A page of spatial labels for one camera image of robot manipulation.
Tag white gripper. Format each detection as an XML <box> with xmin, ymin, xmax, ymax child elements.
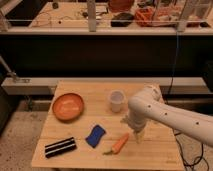
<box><xmin>121</xmin><ymin>115</ymin><xmax>147</xmax><ymax>144</ymax></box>

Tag orange round bowl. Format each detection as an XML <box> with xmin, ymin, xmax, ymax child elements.
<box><xmin>52</xmin><ymin>93</ymin><xmax>84</xmax><ymax>121</ymax></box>

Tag orange pepper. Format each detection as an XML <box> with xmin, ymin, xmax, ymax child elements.
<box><xmin>104</xmin><ymin>133</ymin><xmax>129</xmax><ymax>155</ymax></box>

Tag translucent plastic cup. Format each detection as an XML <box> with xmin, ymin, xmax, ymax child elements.
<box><xmin>108</xmin><ymin>90</ymin><xmax>125</xmax><ymax>113</ymax></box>

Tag black striped box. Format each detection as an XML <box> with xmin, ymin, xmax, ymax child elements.
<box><xmin>45</xmin><ymin>137</ymin><xmax>77</xmax><ymax>158</ymax></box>

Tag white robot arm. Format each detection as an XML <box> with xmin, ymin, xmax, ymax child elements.
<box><xmin>122</xmin><ymin>86</ymin><xmax>213</xmax><ymax>147</ymax></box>

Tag black object on bench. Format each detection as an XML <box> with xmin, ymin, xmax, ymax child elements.
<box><xmin>111</xmin><ymin>13</ymin><xmax>134</xmax><ymax>27</ymax></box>

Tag black floor cables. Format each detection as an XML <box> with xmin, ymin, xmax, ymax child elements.
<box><xmin>173</xmin><ymin>131</ymin><xmax>210</xmax><ymax>171</ymax></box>

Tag blue sponge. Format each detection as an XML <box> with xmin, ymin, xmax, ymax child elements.
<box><xmin>86</xmin><ymin>125</ymin><xmax>106</xmax><ymax>148</ymax></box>

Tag orange bin on bench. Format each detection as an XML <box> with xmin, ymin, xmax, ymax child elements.
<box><xmin>134</xmin><ymin>7</ymin><xmax>174</xmax><ymax>27</ymax></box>

